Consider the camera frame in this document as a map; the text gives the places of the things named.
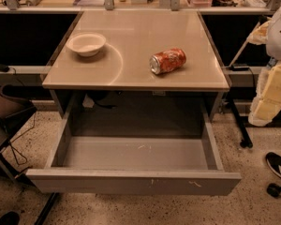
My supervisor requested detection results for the black power adapter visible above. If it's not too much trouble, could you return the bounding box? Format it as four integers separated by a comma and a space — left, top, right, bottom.
0, 64, 9, 72
230, 64, 249, 71

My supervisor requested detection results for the white bowl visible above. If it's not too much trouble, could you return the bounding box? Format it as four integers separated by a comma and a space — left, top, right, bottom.
67, 33, 106, 57

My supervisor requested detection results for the white rod with black base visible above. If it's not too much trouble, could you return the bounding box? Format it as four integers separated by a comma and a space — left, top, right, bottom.
226, 22, 260, 69

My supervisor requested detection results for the red crushed coke can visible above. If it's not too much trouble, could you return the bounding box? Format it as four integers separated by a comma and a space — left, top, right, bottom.
149, 48, 186, 75

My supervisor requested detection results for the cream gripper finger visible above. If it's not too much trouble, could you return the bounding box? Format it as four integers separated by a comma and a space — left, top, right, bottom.
248, 61, 281, 127
247, 21, 269, 45

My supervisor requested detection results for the black shoe tip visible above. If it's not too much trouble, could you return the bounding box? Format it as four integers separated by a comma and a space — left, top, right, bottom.
0, 212, 20, 225

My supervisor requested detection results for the grey cabinet with beige top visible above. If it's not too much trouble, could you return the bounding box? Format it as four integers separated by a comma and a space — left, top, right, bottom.
43, 9, 229, 115

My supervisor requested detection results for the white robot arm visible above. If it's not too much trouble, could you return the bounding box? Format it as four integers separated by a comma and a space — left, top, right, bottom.
248, 7, 281, 127

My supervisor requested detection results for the black power adapter left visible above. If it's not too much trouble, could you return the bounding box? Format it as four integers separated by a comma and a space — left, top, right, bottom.
0, 64, 9, 72

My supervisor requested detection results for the black power adapter right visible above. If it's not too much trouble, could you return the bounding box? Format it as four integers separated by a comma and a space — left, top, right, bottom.
230, 64, 249, 71

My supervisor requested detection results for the black and white sneaker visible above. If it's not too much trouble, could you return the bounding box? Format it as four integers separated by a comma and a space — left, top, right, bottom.
265, 152, 281, 178

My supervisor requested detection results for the black caster wheel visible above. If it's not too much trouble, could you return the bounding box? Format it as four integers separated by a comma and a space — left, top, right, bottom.
267, 183, 281, 198

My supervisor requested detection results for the open grey top drawer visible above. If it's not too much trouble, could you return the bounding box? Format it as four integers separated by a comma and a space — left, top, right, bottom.
27, 104, 241, 196

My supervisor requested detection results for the dark brown chair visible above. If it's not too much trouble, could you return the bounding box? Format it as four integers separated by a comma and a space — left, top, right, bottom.
0, 84, 38, 183

